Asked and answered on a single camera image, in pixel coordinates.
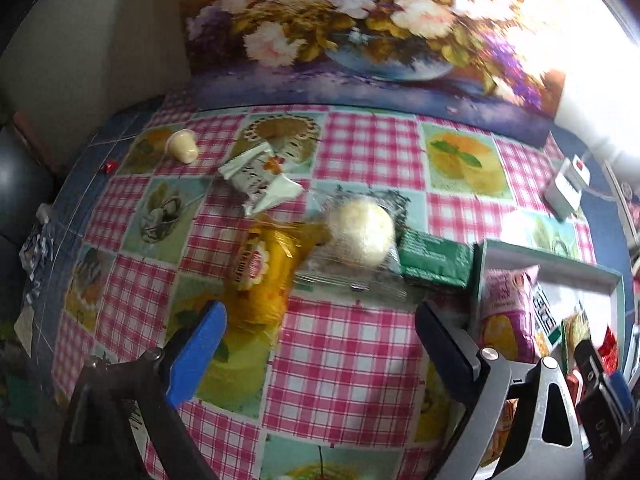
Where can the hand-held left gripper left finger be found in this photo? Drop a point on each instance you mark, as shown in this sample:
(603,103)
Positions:
(200,355)

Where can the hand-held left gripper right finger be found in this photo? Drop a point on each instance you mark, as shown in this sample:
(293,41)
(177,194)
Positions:
(445,345)

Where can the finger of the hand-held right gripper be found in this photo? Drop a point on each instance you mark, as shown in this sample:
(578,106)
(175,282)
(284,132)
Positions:
(590,365)
(622,390)

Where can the shiny red snack packet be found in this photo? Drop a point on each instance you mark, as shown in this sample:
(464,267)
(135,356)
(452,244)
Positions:
(609,350)

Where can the long red snack packet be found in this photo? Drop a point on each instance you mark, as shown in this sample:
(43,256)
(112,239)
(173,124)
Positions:
(576,387)

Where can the brown cracker clear packet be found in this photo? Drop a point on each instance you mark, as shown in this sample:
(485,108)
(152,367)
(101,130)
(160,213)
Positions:
(575,330)

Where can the pink snack packet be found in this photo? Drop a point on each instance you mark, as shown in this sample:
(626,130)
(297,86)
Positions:
(505,320)

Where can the green snack packet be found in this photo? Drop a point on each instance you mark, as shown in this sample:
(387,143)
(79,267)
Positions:
(435,260)

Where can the white tray box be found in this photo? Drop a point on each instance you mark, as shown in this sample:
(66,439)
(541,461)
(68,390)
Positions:
(575,272)

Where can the orange snack packet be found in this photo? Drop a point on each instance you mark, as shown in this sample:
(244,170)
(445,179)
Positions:
(509,415)

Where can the yellow snack packet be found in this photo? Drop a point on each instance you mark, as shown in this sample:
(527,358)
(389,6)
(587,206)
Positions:
(260,280)

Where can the round white bun packet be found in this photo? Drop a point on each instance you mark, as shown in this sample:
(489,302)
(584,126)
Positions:
(360,232)

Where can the silver snack packet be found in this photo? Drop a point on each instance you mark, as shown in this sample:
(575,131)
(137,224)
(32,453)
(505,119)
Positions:
(255,175)

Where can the small jelly cup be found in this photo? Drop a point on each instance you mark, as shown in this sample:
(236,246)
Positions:
(182,149)

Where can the white power socket cube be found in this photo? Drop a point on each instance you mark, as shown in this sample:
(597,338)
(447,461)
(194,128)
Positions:
(562,192)

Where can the beige paper scrap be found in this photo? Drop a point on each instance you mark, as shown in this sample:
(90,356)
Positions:
(24,327)

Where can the crumpled foil wrapper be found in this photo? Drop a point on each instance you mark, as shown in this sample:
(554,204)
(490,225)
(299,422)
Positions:
(37,260)

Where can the pink checked tablecloth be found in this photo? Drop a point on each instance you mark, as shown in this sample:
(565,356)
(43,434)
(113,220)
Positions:
(370,145)

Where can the flower painting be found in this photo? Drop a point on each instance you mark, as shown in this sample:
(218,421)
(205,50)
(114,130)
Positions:
(350,35)

